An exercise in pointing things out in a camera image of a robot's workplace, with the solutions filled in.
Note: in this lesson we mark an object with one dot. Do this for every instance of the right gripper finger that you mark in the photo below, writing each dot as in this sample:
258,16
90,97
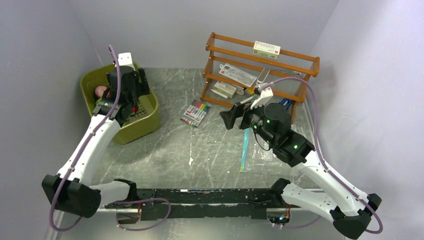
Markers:
235,111
229,121

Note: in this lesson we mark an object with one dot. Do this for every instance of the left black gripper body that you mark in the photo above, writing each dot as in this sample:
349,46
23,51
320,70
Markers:
141,87

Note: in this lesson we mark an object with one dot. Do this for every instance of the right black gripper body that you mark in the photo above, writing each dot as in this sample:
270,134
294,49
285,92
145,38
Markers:
255,117

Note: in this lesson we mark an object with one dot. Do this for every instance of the purple onion toy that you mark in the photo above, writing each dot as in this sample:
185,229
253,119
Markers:
99,91

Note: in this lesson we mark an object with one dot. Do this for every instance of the clear zip bag blue zipper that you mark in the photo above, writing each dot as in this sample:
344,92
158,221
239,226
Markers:
254,157

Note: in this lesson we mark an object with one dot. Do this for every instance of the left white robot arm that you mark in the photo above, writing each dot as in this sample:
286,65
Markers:
70,190

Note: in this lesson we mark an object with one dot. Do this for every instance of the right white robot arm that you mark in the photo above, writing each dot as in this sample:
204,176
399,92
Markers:
349,209

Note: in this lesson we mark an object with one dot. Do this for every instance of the small white box lower shelf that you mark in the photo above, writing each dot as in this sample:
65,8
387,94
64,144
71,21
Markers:
224,89

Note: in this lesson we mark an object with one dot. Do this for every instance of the orange wooden shelf rack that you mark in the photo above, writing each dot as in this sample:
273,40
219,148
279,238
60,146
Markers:
238,53

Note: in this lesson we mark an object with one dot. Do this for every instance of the blue stapler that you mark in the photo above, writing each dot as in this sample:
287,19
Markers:
286,103

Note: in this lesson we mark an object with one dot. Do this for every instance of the flat white packaged item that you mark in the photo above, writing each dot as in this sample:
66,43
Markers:
237,75

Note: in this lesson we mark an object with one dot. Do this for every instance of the pack of coloured markers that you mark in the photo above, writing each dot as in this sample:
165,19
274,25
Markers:
195,113

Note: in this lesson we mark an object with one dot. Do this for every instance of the white green box on shelf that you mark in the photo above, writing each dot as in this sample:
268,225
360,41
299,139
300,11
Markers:
266,50

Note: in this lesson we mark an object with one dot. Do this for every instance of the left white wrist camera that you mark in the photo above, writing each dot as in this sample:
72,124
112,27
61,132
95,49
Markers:
125,60

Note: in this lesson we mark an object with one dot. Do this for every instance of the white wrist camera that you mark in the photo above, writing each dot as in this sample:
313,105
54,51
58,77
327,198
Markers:
125,60
262,97

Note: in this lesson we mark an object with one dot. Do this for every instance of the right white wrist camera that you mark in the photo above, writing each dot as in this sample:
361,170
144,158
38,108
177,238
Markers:
262,97

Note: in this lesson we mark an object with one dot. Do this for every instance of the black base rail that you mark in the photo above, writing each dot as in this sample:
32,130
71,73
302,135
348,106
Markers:
254,203

